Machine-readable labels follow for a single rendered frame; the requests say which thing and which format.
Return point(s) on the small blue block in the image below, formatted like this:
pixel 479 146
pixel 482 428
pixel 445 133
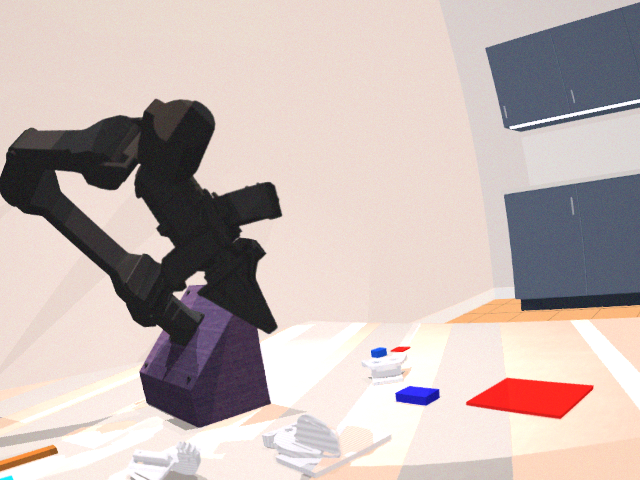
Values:
pixel 376 353

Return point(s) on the blue flat block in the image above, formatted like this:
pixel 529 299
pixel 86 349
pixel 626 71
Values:
pixel 417 395

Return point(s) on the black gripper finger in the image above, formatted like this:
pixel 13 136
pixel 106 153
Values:
pixel 233 290
pixel 254 264

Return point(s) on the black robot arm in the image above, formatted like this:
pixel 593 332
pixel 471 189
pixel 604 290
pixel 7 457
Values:
pixel 169 142

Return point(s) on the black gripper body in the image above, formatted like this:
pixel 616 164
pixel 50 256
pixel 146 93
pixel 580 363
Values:
pixel 198 246

